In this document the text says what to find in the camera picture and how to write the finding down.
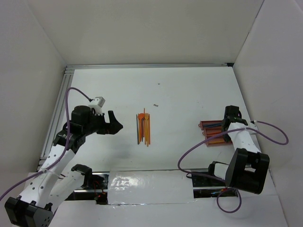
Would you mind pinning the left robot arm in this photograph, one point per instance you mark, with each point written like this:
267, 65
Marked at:
37, 204

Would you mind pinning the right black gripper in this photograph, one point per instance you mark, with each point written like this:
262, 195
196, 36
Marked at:
227, 138

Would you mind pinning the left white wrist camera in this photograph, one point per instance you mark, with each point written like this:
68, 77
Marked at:
97, 104

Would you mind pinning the aluminium frame rail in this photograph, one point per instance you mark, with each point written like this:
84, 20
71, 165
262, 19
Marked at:
131, 66

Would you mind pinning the pink top container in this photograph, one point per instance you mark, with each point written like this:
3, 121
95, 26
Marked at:
201, 126

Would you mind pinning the yellow fork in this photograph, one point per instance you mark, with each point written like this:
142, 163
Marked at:
147, 129

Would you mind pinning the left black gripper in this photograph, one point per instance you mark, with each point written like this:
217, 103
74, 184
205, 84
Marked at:
115, 126

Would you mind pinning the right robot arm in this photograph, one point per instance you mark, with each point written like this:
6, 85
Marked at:
248, 167

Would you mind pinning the blue spoon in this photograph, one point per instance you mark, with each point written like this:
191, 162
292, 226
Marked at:
212, 124

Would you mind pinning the orange spoon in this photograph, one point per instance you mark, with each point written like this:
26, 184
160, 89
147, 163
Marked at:
141, 117

